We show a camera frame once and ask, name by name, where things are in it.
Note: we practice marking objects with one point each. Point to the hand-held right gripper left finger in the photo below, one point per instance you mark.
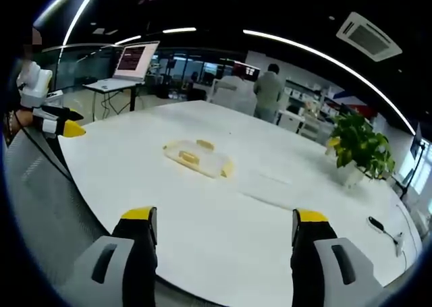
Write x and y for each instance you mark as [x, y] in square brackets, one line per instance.
[135, 253]

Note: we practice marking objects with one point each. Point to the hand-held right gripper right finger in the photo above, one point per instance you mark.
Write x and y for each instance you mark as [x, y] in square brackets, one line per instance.
[310, 253]

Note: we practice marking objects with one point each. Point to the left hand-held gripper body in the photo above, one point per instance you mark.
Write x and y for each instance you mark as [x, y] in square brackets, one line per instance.
[33, 87]

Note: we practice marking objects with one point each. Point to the yellow plastic buckle part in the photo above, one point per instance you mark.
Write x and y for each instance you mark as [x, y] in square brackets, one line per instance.
[188, 157]
[205, 144]

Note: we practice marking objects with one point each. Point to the person's left hand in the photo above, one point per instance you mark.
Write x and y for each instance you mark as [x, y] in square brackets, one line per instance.
[23, 118]

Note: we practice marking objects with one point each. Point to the small black device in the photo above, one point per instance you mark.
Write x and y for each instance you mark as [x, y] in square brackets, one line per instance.
[375, 223]

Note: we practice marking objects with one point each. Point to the grey mesh chair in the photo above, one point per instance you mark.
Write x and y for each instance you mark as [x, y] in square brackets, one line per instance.
[40, 199]

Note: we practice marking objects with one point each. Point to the white laptop stand table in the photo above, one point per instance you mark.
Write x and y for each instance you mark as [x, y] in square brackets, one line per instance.
[133, 96]

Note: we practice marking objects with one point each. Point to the open white laptop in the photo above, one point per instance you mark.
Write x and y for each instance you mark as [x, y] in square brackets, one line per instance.
[131, 64]

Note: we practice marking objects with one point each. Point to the short ceiling light strip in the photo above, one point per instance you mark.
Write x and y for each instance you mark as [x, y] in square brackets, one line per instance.
[128, 40]
[179, 30]

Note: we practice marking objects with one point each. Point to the green potted plant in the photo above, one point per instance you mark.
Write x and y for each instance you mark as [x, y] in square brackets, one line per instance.
[361, 145]

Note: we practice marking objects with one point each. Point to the white cabinet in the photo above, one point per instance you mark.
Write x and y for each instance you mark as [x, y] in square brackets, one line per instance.
[290, 119]

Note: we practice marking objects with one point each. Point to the black stand with monitor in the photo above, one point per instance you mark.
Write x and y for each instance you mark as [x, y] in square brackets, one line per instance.
[416, 152]

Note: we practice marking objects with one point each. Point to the storage shelf with boxes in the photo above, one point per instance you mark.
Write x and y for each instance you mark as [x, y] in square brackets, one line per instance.
[310, 94]

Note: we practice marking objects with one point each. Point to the long curved ceiling light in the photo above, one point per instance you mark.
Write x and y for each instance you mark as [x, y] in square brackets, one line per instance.
[337, 64]

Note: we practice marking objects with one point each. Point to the ceiling air conditioner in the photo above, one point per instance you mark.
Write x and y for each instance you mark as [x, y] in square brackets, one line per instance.
[369, 37]

